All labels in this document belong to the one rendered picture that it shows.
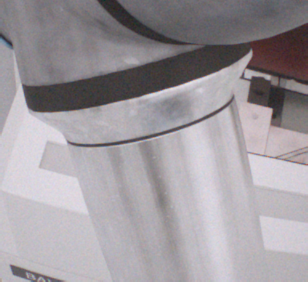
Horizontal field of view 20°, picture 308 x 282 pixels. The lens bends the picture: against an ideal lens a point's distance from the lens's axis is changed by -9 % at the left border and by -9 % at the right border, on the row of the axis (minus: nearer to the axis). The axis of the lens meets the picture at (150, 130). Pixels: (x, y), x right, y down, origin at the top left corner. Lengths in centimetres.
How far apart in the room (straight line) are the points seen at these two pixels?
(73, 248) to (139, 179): 42
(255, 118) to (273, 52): 10
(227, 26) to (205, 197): 11
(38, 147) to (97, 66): 41
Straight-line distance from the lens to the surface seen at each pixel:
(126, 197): 44
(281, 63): 96
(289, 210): 79
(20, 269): 95
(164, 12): 35
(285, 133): 93
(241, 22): 35
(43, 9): 41
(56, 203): 78
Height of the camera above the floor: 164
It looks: 56 degrees down
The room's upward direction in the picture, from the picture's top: 3 degrees clockwise
